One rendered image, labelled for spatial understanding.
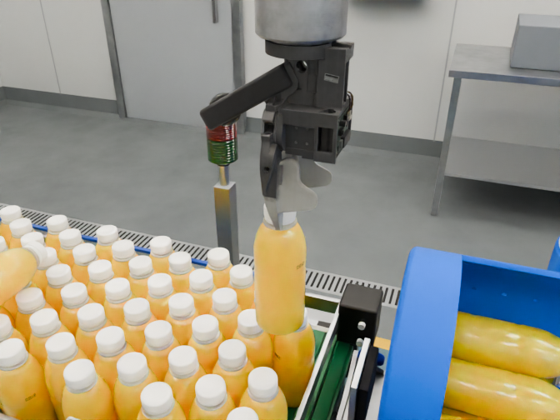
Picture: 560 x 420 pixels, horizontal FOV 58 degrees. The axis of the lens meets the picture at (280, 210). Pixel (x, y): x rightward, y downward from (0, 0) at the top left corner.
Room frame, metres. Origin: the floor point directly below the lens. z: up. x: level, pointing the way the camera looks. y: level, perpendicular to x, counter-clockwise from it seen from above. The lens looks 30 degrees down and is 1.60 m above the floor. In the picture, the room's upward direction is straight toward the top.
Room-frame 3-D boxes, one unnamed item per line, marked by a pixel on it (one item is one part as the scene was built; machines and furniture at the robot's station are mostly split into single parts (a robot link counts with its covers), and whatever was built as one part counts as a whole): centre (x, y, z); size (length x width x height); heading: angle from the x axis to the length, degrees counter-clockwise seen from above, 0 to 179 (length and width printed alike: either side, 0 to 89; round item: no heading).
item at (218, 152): (0.99, 0.12, 1.18); 0.06 x 0.06 x 0.05
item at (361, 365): (0.52, -0.12, 0.99); 0.10 x 0.02 x 0.12; 161
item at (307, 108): (0.52, -0.03, 1.44); 0.09 x 0.08 x 0.12; 70
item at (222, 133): (0.99, 0.12, 1.23); 0.06 x 0.06 x 0.04
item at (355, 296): (0.72, -0.15, 0.95); 0.10 x 0.07 x 0.10; 161
